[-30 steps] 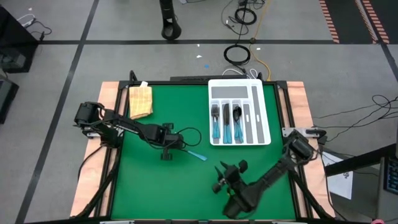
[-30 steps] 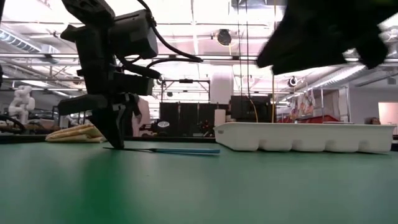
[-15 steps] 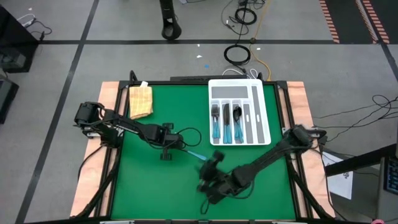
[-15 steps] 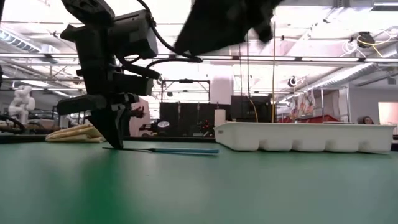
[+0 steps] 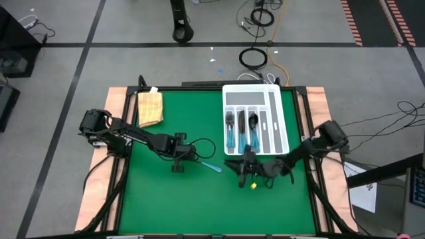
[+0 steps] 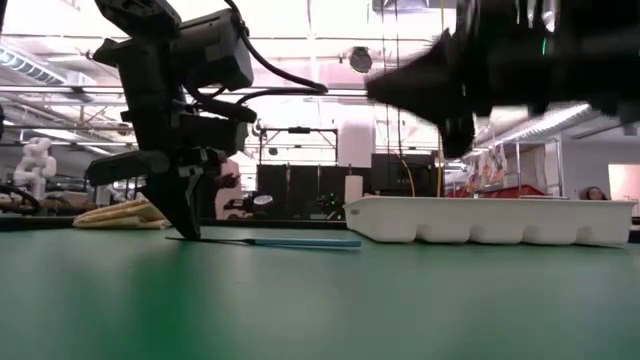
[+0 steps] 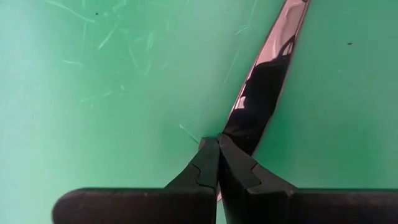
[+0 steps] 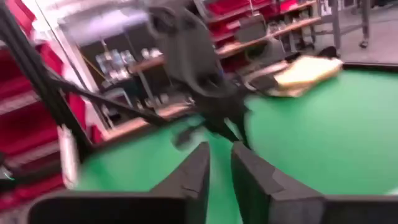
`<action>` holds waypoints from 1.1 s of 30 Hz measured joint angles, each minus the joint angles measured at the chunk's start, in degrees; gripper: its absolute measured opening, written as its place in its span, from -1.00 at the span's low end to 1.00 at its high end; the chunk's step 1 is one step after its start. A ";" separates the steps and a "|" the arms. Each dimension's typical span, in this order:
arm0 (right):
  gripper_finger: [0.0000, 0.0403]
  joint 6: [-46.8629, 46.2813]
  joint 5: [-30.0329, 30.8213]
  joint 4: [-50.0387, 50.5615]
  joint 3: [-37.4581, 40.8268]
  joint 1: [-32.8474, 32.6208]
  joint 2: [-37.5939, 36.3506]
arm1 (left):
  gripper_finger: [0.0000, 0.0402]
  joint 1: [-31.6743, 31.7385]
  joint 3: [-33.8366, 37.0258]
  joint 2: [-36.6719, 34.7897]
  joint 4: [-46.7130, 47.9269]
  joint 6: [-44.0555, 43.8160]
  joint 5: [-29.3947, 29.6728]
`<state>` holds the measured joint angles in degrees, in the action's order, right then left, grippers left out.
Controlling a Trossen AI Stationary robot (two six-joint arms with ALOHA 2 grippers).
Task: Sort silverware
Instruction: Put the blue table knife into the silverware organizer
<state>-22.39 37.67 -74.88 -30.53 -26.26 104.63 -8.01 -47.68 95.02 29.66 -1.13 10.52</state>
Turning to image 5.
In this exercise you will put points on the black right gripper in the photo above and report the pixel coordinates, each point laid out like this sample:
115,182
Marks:
262,167

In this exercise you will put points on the black beam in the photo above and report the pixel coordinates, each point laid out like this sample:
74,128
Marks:
398,169

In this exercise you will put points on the white cutlery tray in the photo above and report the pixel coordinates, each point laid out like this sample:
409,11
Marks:
245,98

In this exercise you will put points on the black table frame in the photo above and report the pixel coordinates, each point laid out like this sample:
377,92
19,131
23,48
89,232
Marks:
300,91

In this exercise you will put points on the white paper sheet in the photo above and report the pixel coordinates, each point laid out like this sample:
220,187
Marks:
363,199

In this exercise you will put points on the yellow folded cloth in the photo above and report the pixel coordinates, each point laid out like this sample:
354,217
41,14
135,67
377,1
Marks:
150,108

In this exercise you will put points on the black box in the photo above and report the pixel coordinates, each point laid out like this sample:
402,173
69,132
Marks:
6,106

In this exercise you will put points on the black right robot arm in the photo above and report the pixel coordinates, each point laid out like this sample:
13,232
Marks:
318,142

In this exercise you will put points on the black cabinet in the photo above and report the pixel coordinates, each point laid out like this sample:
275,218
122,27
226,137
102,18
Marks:
13,40

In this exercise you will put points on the pink round object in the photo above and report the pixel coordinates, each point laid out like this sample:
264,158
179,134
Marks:
402,236

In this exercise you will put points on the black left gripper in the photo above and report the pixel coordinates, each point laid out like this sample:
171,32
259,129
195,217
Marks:
181,151

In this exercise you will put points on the silver mounting bracket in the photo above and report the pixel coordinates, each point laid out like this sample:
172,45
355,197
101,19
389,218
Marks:
97,143
303,138

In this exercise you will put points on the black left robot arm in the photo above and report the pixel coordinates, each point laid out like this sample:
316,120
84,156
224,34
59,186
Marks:
133,134

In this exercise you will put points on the grey console with screen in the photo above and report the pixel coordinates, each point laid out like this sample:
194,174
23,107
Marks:
418,186

